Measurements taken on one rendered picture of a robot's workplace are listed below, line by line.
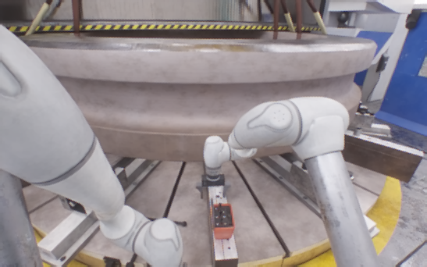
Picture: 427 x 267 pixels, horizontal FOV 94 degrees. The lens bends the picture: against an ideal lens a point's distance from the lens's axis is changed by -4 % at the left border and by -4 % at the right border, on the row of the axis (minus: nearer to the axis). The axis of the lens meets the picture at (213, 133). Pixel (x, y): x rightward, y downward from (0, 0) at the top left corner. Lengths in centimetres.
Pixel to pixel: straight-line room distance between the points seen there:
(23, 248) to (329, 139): 70
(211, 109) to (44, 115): 153
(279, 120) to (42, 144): 44
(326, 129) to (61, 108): 56
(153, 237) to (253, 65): 125
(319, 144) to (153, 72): 122
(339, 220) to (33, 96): 63
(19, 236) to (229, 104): 150
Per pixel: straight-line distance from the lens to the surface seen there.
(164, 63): 152
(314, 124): 61
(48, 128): 27
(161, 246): 65
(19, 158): 29
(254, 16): 531
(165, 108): 176
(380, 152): 317
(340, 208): 63
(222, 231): 140
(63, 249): 208
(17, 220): 51
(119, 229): 71
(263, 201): 228
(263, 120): 52
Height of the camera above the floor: 189
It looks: 28 degrees down
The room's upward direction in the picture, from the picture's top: 1 degrees clockwise
